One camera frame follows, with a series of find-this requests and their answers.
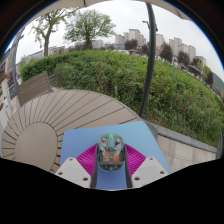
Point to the dark tall sign pillar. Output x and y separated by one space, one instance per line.
14 66

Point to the round leafy tree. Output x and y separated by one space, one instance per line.
88 26

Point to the green hedge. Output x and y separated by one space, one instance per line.
110 73

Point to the thin sparse tree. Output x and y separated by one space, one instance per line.
46 33

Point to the beige umbrella canopy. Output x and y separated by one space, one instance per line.
166 6

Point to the black curved umbrella pole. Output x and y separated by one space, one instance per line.
150 56

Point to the transparent green computer mouse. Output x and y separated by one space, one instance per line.
111 153

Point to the blue mouse pad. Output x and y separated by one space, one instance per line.
80 140

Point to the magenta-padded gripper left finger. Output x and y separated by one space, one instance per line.
85 160

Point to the slatted wooden chair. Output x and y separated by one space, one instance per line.
33 88

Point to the distant apartment buildings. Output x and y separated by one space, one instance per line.
135 35

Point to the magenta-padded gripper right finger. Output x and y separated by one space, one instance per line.
136 160

